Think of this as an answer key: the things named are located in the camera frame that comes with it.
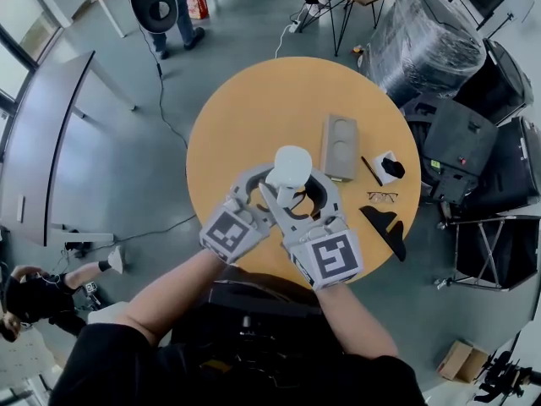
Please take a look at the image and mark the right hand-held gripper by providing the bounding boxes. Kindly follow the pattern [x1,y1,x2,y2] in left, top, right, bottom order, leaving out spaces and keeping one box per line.
[257,168,366,292]

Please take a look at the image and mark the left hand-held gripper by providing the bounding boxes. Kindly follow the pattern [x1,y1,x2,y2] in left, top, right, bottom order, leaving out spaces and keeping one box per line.
[198,162,280,266]

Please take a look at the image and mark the person's left forearm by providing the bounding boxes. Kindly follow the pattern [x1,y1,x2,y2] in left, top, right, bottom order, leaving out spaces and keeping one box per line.
[113,247,238,348]

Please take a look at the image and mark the person's right forearm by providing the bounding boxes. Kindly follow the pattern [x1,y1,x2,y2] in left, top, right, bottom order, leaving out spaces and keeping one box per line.
[314,283,401,361]

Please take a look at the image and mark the grey box with round recesses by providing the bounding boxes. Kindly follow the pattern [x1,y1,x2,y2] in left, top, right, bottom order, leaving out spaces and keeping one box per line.
[319,113,360,184]

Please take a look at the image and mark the thin-framed eyeglasses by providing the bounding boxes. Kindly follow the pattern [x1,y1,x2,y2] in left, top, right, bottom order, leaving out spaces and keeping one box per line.
[366,190,400,205]

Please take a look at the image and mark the black shaped foam piece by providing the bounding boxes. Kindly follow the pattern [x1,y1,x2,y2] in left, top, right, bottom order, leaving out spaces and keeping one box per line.
[358,204,407,263]

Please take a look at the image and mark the black pen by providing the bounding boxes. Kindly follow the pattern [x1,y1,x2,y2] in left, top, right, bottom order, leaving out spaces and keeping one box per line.
[360,155,384,188]

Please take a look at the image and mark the small white box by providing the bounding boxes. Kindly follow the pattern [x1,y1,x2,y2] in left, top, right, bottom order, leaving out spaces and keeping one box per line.
[371,150,401,185]

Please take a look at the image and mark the black crumpled cloth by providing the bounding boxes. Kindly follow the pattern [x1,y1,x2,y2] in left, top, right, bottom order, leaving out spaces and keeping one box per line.
[380,156,407,180]

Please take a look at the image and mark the black foam insert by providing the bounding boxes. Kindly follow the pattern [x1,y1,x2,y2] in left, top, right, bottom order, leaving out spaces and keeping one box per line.
[400,94,439,151]

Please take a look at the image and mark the black case with red button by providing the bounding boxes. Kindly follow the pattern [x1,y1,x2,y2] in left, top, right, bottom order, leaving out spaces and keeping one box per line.
[421,98,499,206]

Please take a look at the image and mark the white power strip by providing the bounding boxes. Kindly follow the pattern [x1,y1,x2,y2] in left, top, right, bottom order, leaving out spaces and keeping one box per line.
[274,18,303,59]

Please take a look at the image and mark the person's black-shirted torso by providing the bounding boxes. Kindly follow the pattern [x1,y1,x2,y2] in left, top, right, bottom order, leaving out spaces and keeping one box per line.
[48,264,428,406]

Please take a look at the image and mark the plastic-wrapped black bundle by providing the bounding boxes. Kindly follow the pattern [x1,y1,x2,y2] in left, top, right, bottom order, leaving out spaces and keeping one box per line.
[361,0,487,109]

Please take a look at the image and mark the black equipment case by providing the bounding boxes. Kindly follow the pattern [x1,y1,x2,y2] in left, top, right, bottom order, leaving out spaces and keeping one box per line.
[452,37,534,127]
[462,116,541,217]

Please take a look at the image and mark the black folding stand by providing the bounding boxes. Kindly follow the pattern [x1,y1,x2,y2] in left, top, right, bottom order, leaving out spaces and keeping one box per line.
[434,213,541,294]

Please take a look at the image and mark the brown cardboard box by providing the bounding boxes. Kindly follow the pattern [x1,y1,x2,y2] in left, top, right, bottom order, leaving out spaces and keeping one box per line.
[436,339,490,385]

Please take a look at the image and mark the black tripod gear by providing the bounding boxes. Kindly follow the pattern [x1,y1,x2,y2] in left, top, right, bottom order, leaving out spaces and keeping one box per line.
[473,350,541,404]

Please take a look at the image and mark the glass entrance doors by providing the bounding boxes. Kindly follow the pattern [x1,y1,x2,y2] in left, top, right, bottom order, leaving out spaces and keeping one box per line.
[0,0,64,113]

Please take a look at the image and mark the black floor cable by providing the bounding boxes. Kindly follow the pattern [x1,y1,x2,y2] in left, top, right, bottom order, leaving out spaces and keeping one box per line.
[137,23,189,150]

